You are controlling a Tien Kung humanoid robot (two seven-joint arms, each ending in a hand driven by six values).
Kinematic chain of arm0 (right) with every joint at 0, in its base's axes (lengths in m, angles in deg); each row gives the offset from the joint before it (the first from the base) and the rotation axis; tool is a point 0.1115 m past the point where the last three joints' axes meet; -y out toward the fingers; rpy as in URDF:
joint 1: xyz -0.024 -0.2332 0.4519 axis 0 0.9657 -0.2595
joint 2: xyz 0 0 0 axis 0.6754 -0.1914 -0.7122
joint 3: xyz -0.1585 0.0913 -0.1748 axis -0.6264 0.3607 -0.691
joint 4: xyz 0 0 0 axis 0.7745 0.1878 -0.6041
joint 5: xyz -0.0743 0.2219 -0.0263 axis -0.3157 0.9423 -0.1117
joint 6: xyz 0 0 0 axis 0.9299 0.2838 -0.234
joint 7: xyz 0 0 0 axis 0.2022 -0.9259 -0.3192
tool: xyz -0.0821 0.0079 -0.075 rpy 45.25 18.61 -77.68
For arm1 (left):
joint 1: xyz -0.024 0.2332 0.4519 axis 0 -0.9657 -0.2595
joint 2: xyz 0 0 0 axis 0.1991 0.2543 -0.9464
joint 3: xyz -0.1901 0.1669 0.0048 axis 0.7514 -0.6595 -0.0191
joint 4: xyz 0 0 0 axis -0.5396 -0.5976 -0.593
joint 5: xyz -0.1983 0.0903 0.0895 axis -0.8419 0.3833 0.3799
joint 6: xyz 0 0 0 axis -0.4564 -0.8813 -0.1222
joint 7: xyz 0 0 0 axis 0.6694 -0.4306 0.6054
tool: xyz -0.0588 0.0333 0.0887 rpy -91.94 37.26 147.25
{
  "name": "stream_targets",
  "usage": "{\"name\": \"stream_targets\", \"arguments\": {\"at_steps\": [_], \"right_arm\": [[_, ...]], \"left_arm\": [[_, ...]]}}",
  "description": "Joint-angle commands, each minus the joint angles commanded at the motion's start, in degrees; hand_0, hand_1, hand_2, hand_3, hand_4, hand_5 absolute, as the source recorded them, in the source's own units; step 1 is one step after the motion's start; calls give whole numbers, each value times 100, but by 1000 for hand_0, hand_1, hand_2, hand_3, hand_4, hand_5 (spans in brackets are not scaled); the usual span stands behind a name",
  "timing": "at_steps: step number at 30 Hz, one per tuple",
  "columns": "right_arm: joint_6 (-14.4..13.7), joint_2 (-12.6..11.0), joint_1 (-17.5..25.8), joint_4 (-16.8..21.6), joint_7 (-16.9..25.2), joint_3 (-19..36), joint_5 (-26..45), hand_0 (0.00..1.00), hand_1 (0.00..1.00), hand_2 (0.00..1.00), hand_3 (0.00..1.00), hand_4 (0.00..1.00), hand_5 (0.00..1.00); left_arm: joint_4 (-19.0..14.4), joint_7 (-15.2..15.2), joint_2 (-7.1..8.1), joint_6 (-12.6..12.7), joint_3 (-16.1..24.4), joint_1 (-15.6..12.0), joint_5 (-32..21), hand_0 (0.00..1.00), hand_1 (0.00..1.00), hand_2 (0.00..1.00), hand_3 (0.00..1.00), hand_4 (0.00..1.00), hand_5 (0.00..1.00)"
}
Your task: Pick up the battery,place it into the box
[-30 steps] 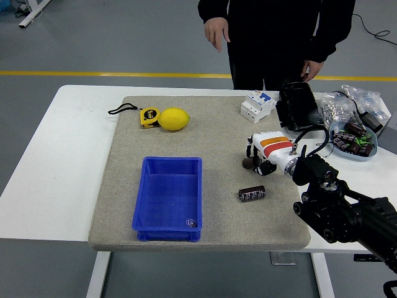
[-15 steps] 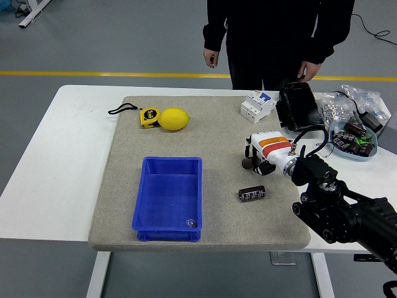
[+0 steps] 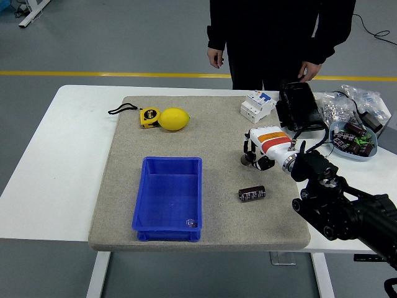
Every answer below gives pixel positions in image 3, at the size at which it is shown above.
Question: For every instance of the person's right forearm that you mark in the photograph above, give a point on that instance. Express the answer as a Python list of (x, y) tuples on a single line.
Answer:
[(217, 34)]

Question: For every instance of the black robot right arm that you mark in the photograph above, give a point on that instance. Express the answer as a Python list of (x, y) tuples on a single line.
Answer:
[(328, 198)]

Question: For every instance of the black power adapter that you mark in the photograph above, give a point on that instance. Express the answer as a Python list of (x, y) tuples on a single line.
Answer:
[(372, 121)]

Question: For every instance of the person's left forearm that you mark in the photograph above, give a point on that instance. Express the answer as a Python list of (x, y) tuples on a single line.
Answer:
[(330, 43)]

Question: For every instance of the clear bag of blue parts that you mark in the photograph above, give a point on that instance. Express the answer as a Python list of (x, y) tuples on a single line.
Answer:
[(372, 102)]

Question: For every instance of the yellow tape measure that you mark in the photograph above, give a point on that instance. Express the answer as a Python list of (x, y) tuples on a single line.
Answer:
[(149, 117)]

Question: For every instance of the yellow lemon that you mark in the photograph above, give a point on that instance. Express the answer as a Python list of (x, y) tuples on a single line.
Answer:
[(173, 119)]

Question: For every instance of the small clear plastic piece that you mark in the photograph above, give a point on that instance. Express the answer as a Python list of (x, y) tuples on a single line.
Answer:
[(190, 223)]

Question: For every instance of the clear bag of washers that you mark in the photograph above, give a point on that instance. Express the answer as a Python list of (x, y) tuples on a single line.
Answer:
[(333, 108)]

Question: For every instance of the blue plastic box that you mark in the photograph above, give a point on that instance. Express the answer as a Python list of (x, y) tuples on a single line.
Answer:
[(169, 198)]

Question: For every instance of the white circuit breaker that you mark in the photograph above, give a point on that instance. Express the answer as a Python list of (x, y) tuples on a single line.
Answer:
[(257, 107)]

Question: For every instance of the black table control panel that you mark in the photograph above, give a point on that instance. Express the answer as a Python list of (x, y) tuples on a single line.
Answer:
[(367, 258)]

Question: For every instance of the person's left hand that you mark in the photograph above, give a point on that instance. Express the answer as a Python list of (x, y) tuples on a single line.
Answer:
[(310, 70)]

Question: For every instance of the black wrapped device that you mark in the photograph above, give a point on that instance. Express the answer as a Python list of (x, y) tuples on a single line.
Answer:
[(301, 107)]

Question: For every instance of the grey-brown mat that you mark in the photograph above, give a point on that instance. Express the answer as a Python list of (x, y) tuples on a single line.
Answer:
[(217, 211)]

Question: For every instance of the person's right hand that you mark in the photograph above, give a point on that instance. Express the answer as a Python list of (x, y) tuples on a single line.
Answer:
[(215, 57)]

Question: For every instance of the dark brown cylindrical battery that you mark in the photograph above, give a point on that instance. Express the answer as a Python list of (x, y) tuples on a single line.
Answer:
[(353, 148), (345, 136), (366, 150), (252, 193), (355, 128), (246, 160), (341, 145)]

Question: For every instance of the white table leg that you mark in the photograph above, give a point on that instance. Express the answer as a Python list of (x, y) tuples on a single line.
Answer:
[(97, 273), (322, 276)]

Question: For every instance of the blue object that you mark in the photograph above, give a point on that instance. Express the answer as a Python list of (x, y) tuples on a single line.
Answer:
[(3, 5)]

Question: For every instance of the white and black robot right hand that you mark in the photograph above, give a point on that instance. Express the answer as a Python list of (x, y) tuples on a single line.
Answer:
[(273, 141)]

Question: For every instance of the metal table bracket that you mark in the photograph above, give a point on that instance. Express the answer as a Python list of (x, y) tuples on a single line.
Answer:
[(282, 259)]

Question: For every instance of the white floor frame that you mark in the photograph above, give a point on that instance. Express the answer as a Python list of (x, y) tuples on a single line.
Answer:
[(31, 14)]

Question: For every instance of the light blue bowl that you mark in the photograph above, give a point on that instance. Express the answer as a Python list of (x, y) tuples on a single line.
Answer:
[(356, 156)]

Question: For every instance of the person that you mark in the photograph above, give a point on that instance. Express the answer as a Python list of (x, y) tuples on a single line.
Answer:
[(279, 40)]

